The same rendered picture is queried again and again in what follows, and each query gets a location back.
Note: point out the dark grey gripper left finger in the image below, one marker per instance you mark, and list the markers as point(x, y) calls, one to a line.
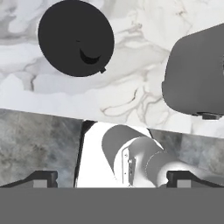
point(43, 176)

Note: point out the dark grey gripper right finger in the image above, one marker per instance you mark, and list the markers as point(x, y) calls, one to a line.
point(178, 175)

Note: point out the black round blender lid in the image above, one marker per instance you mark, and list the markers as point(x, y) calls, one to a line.
point(70, 35)

